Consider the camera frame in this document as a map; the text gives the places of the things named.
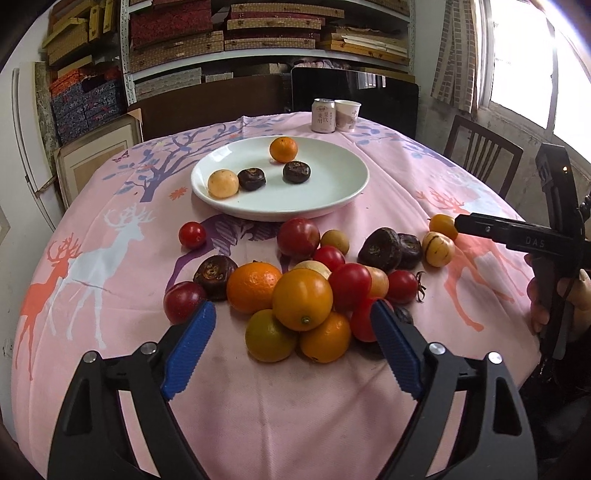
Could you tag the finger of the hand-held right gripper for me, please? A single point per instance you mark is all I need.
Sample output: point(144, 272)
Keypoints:
point(485, 227)

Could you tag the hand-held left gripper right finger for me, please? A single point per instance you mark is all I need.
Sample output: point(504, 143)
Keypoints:
point(395, 346)

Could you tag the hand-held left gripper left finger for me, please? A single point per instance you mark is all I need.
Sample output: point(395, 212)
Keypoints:
point(191, 350)

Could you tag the small yellow-orange citrus fruit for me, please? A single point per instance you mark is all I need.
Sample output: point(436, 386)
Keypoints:
point(442, 225)

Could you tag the dark red tomato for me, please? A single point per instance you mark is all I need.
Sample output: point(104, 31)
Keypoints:
point(182, 302)

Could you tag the yellow striped fruit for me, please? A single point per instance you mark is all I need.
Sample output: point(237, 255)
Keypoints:
point(437, 249)

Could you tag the greenish orange mandarin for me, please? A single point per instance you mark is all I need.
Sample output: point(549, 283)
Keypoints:
point(265, 337)

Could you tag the white round plate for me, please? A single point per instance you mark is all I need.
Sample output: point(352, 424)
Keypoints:
point(323, 184)

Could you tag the person's right forearm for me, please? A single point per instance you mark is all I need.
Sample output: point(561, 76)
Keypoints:
point(563, 406)

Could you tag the person's right hand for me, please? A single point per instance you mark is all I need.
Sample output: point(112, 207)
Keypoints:
point(579, 295)

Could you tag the pale orange fruit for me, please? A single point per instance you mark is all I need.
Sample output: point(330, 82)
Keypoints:
point(379, 282)

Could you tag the large dark water chestnut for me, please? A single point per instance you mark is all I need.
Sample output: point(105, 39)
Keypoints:
point(379, 249)
point(212, 274)

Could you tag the dark wooden chair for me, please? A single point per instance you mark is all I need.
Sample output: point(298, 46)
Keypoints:
point(489, 134)

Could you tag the pink deer print tablecloth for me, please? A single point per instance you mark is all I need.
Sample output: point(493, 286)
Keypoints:
point(277, 415)

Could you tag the small red tomato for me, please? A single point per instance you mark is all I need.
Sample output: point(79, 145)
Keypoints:
point(192, 234)

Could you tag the small tan round fruit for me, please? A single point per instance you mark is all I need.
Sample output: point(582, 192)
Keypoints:
point(335, 240)

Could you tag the window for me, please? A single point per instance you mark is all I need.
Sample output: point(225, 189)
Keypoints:
point(521, 60)

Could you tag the large red tomato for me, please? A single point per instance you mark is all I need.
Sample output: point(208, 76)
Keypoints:
point(298, 236)

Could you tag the black glossy panel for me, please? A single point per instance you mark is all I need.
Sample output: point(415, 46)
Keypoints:
point(369, 101)

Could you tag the checked curtain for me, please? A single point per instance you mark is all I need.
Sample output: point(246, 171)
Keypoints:
point(455, 55)

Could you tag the printed paper cup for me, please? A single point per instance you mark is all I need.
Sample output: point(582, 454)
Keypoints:
point(347, 115)

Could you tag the pink drink can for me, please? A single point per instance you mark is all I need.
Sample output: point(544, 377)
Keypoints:
point(324, 117)

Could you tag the framed picture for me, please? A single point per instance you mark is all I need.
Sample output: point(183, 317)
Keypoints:
point(87, 161)

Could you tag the stack of light wooden boxes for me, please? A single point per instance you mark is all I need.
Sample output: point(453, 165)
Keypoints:
point(364, 44)

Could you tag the dark brown wooden board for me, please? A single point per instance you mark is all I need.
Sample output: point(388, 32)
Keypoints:
point(207, 104)

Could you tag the stack of blue patterned boxes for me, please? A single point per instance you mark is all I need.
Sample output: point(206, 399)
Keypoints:
point(83, 108)

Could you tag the white panel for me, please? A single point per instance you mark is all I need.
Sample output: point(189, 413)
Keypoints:
point(27, 138)

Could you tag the grey patterned box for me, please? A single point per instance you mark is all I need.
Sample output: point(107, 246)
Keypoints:
point(166, 83)

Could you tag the white metal shelf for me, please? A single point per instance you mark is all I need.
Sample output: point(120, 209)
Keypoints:
point(240, 57)

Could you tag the stack of woven flat boxes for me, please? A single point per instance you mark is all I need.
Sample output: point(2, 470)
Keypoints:
point(175, 48)

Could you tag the red patterned box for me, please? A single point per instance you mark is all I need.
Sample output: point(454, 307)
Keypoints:
point(168, 21)

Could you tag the stack of yellow boxes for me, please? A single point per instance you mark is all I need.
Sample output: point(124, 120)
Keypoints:
point(69, 39)

